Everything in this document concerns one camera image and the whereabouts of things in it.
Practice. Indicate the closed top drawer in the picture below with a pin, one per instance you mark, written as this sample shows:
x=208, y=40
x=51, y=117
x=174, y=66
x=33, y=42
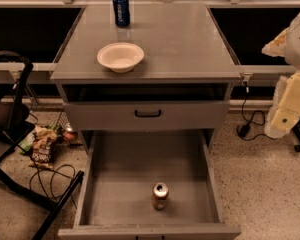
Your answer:
x=119, y=116

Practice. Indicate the black top drawer handle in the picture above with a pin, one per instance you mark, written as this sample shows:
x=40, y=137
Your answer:
x=145, y=114

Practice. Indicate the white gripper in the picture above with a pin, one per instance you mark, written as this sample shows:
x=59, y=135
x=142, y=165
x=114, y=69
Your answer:
x=298, y=45

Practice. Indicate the orange soda can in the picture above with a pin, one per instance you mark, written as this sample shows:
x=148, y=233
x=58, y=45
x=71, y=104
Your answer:
x=160, y=193

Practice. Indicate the green snack bag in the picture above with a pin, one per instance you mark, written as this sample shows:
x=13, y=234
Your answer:
x=26, y=144

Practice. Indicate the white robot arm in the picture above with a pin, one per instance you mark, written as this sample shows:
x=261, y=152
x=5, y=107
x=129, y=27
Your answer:
x=292, y=46

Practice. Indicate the blue pepsi can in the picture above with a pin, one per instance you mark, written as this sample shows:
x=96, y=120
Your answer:
x=121, y=12

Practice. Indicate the white paper bowl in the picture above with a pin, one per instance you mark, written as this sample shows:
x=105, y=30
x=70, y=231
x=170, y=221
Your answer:
x=120, y=57

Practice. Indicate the open middle drawer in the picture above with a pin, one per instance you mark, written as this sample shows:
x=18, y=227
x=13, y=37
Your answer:
x=115, y=201

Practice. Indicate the small red snack item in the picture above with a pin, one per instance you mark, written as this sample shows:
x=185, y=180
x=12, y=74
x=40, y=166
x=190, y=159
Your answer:
x=69, y=134

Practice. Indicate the grey drawer cabinet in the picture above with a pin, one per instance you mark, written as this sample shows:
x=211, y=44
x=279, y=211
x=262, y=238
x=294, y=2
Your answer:
x=185, y=59

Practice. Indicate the black chair frame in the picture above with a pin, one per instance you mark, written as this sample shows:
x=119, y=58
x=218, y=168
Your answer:
x=13, y=129

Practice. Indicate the brown chip bag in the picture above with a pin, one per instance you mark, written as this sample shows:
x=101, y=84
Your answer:
x=43, y=148

